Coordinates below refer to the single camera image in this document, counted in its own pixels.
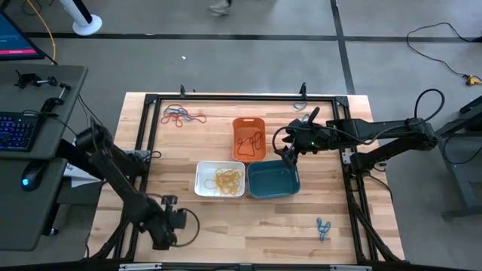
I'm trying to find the black aluminium table frame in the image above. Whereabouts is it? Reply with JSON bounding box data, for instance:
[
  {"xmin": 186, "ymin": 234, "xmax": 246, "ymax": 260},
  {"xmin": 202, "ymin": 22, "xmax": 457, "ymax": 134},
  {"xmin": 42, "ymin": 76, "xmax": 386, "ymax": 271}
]
[{"xmin": 87, "ymin": 83, "xmax": 407, "ymax": 265}]

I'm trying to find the black floor cable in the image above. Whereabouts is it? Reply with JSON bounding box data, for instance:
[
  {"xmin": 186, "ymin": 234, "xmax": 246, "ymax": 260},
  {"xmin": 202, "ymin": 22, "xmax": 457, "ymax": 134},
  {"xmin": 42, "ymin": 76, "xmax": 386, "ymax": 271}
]
[{"xmin": 405, "ymin": 22, "xmax": 482, "ymax": 78}]

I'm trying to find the backlit black keyboard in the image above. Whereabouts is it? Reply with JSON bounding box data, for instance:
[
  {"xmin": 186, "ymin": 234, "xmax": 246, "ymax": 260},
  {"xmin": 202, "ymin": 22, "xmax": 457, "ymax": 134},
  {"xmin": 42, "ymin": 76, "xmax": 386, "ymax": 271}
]
[{"xmin": 0, "ymin": 111, "xmax": 43, "ymax": 153}]

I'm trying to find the light blue rubber band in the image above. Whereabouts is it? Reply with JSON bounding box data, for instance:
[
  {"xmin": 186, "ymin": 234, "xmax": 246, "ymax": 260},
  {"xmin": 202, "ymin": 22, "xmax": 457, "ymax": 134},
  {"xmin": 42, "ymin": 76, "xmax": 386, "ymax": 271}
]
[{"xmin": 316, "ymin": 217, "xmax": 332, "ymax": 242}]

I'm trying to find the white plastic basket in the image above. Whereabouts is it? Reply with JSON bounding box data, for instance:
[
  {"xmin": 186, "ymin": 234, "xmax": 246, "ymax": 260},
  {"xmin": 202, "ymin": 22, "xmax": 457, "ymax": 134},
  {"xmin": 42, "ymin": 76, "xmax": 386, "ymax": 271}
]
[{"xmin": 194, "ymin": 160, "xmax": 246, "ymax": 198}]

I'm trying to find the dark red rubber band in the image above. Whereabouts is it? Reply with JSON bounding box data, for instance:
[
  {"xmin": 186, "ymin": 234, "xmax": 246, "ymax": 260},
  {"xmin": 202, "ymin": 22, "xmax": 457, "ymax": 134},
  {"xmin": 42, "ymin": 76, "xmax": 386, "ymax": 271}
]
[{"xmin": 236, "ymin": 130, "xmax": 264, "ymax": 160}]

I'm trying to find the white black floor stand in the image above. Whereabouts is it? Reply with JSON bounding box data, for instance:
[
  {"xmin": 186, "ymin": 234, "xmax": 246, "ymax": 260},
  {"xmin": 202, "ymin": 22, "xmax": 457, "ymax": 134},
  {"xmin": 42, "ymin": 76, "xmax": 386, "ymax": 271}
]
[{"xmin": 59, "ymin": 0, "xmax": 103, "ymax": 37}]

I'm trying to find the person's foot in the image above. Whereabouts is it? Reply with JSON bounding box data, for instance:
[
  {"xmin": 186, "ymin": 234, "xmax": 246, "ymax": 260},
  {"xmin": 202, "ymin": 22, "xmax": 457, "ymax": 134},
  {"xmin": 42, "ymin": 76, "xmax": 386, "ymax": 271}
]
[{"xmin": 208, "ymin": 0, "xmax": 233, "ymax": 17}]

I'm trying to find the black computer monitor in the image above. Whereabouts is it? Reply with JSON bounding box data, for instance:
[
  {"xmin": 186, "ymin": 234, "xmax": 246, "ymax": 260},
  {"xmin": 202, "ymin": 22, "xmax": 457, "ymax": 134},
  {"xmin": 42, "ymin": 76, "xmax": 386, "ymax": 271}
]
[{"xmin": 0, "ymin": 11, "xmax": 47, "ymax": 62}]

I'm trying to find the mixed rubber band pile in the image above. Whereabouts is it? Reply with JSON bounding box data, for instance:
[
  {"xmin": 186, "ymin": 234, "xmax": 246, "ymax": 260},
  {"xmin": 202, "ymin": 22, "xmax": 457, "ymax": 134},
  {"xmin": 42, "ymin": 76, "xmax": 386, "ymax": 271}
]
[{"xmin": 160, "ymin": 104, "xmax": 208, "ymax": 128}]

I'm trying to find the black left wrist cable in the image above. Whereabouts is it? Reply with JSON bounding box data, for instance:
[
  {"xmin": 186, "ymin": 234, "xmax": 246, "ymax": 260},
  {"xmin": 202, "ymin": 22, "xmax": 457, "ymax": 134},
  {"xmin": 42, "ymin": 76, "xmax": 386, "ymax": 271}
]
[{"xmin": 171, "ymin": 208, "xmax": 201, "ymax": 248}]

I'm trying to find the grey desk top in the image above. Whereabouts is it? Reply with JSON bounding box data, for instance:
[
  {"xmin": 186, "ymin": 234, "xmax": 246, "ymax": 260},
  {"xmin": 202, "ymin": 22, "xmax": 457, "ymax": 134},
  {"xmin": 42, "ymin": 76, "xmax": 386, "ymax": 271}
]
[{"xmin": 0, "ymin": 157, "xmax": 69, "ymax": 252}]

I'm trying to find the white paper sheet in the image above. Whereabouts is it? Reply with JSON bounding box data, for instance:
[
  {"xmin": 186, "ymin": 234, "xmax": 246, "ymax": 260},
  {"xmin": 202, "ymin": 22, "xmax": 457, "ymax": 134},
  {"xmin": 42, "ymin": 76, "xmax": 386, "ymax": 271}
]
[{"xmin": 63, "ymin": 141, "xmax": 102, "ymax": 189}]

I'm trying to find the yellow rubber bands tangle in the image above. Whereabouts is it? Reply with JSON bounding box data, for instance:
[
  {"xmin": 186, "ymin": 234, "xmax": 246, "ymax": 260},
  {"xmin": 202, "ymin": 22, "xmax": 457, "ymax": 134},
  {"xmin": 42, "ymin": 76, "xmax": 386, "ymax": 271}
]
[{"xmin": 203, "ymin": 168, "xmax": 244, "ymax": 196}]

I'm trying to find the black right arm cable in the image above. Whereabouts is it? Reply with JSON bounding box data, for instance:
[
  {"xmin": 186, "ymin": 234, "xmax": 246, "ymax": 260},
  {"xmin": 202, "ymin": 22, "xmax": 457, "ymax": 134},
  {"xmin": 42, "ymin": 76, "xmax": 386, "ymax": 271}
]
[{"xmin": 413, "ymin": 88, "xmax": 446, "ymax": 122}]

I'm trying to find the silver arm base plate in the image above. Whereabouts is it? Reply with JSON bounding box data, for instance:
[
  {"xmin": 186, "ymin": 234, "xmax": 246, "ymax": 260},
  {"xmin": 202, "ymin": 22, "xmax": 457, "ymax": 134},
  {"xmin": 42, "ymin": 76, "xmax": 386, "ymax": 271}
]
[
  {"xmin": 130, "ymin": 149, "xmax": 152, "ymax": 163},
  {"xmin": 340, "ymin": 149, "xmax": 358, "ymax": 166}
]

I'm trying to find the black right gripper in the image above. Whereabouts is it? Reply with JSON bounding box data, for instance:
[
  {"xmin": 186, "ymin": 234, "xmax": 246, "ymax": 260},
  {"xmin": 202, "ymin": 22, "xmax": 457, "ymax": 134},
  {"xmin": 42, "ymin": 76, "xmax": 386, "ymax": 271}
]
[{"xmin": 281, "ymin": 119, "xmax": 332, "ymax": 169}]

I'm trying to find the black side table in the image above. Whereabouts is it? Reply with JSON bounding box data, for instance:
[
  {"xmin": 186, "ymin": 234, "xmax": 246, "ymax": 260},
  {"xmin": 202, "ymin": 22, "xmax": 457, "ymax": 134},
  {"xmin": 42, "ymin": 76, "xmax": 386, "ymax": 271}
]
[{"xmin": 436, "ymin": 96, "xmax": 482, "ymax": 220}]

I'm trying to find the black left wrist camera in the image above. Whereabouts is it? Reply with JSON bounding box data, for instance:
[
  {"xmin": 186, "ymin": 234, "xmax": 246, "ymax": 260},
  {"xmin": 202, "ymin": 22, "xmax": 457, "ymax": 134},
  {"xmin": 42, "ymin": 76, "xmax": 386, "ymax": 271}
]
[{"xmin": 160, "ymin": 194, "xmax": 188, "ymax": 230}]

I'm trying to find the yellow cable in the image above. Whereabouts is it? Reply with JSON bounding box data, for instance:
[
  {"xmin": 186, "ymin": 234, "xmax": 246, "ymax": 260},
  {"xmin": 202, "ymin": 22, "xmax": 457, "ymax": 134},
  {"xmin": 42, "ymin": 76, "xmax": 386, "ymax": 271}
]
[{"xmin": 25, "ymin": 0, "xmax": 57, "ymax": 65}]

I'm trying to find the silver edge bracket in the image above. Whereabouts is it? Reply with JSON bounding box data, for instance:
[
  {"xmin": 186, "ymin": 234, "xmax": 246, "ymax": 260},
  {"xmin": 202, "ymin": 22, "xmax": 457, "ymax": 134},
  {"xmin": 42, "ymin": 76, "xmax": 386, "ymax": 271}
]
[
  {"xmin": 119, "ymin": 263, "xmax": 163, "ymax": 271},
  {"xmin": 329, "ymin": 264, "xmax": 373, "ymax": 271}
]

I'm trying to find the teal plastic basket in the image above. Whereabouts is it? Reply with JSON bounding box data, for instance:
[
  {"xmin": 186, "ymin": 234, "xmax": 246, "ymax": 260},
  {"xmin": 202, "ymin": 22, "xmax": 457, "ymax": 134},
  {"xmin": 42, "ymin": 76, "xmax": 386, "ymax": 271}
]
[{"xmin": 246, "ymin": 160, "xmax": 301, "ymax": 199}]

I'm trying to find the grey keyboard platform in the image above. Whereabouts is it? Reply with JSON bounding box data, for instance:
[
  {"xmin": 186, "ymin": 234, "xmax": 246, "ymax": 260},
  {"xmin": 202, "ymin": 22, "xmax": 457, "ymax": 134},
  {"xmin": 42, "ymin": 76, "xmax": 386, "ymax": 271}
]
[{"xmin": 0, "ymin": 63, "xmax": 89, "ymax": 161}]

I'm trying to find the orange plastic basket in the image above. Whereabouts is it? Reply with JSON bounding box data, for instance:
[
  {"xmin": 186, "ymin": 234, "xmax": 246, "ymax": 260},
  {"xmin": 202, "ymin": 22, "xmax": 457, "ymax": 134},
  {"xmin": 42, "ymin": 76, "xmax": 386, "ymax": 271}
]
[{"xmin": 231, "ymin": 117, "xmax": 267, "ymax": 163}]

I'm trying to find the black computer mouse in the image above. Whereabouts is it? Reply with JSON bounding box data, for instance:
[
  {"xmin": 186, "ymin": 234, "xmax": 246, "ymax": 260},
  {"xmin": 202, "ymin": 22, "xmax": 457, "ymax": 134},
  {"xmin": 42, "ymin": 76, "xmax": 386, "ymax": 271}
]
[{"xmin": 20, "ymin": 160, "xmax": 49, "ymax": 192}]

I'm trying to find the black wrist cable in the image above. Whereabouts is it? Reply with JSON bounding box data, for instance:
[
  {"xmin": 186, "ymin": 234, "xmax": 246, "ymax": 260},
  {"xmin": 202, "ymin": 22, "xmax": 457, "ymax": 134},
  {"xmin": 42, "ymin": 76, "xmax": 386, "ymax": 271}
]
[
  {"xmin": 272, "ymin": 125, "xmax": 372, "ymax": 154},
  {"xmin": 171, "ymin": 208, "xmax": 201, "ymax": 248}
]

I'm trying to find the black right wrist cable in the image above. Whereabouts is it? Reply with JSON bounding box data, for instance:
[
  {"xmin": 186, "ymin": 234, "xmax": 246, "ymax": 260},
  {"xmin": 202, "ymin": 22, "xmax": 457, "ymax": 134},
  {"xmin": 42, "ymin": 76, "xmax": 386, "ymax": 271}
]
[{"xmin": 272, "ymin": 125, "xmax": 372, "ymax": 154}]

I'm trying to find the black metal clamp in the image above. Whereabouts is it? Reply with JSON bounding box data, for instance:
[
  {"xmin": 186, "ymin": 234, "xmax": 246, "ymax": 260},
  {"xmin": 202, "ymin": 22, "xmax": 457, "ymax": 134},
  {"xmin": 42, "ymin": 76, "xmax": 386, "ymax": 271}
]
[
  {"xmin": 14, "ymin": 70, "xmax": 59, "ymax": 90},
  {"xmin": 40, "ymin": 82, "xmax": 72, "ymax": 114}
]

